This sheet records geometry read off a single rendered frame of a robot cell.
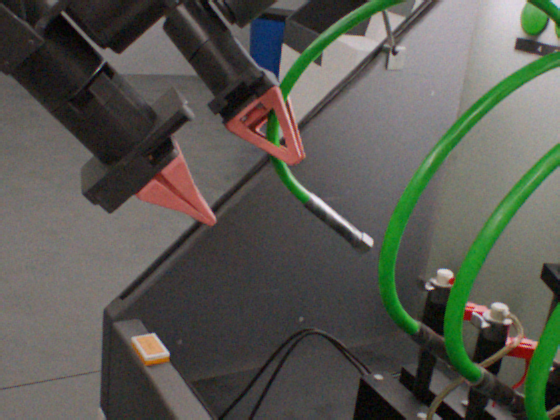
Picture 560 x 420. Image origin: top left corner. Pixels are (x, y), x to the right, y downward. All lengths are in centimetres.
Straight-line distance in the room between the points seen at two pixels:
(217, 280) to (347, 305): 25
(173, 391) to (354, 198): 42
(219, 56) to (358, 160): 37
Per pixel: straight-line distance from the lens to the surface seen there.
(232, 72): 79
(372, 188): 113
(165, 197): 58
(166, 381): 89
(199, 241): 101
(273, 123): 80
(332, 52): 392
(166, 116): 56
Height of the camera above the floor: 145
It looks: 20 degrees down
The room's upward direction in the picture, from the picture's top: 7 degrees clockwise
